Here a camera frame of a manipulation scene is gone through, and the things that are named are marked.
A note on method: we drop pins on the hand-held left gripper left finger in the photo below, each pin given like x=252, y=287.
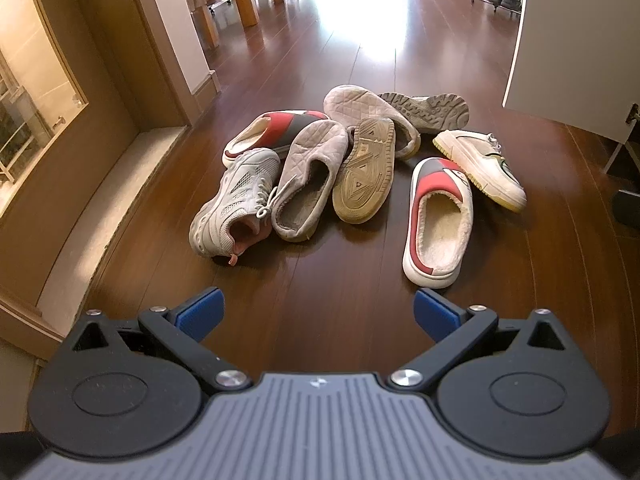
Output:
x=200, y=312

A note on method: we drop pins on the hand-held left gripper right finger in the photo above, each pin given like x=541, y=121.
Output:
x=435, y=312

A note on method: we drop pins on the white mesh sneaker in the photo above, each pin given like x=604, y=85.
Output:
x=435, y=110
x=235, y=190

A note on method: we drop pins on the red grey fleece slipper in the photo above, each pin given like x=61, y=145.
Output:
x=280, y=127
x=440, y=180

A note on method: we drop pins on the cream sneaker with tan sole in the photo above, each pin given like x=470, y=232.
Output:
x=362, y=175
x=470, y=152

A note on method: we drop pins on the beige quilted slipper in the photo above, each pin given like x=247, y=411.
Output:
x=315, y=150
x=360, y=105

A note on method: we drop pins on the stone window sill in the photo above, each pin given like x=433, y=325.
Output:
x=110, y=200

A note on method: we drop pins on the black object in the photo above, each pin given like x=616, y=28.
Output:
x=627, y=207

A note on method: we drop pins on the white cabinet door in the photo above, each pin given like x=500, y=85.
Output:
x=575, y=60

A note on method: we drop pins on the glass window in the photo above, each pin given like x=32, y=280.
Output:
x=35, y=75

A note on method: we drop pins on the white metal frame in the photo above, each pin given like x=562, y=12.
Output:
x=622, y=152

